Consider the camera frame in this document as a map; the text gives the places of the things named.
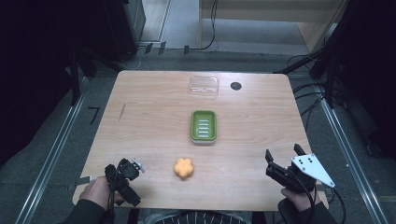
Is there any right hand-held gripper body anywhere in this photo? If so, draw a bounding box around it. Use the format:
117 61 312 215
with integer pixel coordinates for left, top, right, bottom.
265 153 336 194

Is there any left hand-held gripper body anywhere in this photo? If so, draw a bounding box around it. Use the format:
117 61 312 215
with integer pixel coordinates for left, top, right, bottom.
104 158 147 208

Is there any orange flower-shaped soap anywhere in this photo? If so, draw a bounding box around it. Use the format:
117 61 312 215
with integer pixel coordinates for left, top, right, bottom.
173 157 195 180

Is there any green soap dish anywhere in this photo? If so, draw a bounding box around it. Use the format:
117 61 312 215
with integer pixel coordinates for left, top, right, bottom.
190 109 219 146

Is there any clear plastic lid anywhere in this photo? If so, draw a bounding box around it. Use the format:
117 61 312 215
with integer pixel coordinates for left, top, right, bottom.
189 75 220 97

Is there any person's right hand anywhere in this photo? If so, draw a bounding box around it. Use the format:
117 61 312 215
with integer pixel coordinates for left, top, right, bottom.
280 187 322 213

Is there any person's left hand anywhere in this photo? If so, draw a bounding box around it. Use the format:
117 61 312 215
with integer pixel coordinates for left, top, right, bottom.
78 175 126 211

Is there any person's striped clothing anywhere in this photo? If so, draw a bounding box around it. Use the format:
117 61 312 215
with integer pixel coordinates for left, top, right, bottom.
135 208 254 224

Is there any black tripod stand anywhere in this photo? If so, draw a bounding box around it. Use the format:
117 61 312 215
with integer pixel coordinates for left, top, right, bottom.
273 43 347 110

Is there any dark curtain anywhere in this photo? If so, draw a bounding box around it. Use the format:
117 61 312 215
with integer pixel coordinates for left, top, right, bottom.
0 0 108 169
323 0 396 160

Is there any black metal stand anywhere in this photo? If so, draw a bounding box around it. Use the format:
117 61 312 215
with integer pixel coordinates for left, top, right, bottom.
68 43 125 107

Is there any light wooden furniture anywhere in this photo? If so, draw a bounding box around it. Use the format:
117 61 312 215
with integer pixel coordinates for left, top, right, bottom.
198 0 350 54

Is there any black cabinet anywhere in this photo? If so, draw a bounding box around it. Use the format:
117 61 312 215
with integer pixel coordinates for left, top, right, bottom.
101 0 148 63

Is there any left hand-held gripper cable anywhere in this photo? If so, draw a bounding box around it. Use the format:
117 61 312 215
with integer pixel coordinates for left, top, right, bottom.
106 166 123 224

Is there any hand-held gripper cable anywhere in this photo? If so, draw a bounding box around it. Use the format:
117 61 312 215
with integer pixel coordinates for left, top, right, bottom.
298 182 347 224
106 166 123 224

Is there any right hand-held gripper cable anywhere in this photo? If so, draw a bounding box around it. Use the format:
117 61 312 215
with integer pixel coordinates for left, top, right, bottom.
298 182 347 224

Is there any bundle of black floor cables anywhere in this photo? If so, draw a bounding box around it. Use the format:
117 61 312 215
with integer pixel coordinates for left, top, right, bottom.
285 53 347 132

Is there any metal floor rail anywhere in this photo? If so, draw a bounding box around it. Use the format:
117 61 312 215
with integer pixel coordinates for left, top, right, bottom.
317 87 390 224
14 77 90 224

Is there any white floor cable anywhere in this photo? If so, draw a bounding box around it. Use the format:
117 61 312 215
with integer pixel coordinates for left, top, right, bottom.
120 45 149 71

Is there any black hanging cable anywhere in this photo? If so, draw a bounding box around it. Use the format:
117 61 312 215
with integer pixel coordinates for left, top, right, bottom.
183 0 219 56

